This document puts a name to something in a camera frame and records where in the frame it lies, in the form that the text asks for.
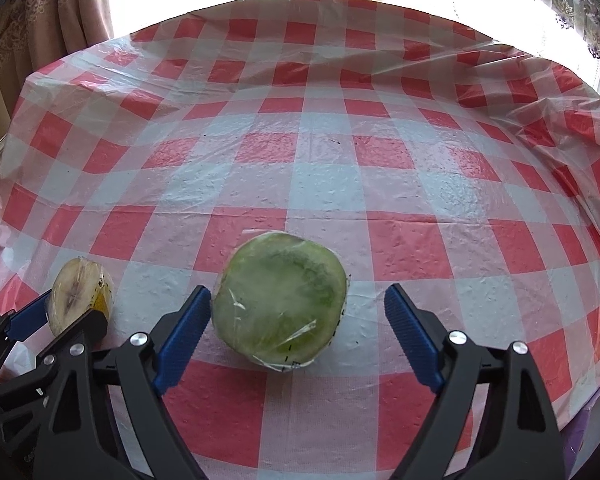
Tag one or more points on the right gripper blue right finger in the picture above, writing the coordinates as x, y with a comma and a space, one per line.
518, 436

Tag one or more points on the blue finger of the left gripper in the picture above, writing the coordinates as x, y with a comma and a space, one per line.
85, 332
22, 324

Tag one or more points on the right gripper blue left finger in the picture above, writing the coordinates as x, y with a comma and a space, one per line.
144, 368

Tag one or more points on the yellow fruit slice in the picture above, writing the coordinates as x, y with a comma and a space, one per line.
80, 285

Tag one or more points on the green melon half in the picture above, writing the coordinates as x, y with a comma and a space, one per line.
279, 300

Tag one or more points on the red white checkered tablecloth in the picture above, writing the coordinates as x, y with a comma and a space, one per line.
420, 151

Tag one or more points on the brown pink curtain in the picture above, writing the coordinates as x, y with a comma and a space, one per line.
36, 33

